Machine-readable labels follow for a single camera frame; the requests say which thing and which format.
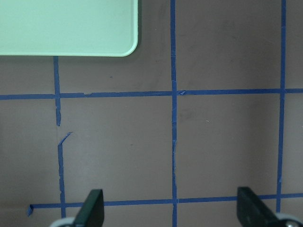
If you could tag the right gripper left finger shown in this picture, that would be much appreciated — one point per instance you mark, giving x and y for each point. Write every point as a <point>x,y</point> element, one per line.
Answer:
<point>91,213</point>

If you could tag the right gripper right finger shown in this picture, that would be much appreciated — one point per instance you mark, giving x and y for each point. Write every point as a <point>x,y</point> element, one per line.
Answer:
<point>252,211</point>

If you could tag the light green tray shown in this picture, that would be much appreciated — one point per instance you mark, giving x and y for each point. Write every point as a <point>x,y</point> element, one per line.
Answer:
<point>103,28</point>

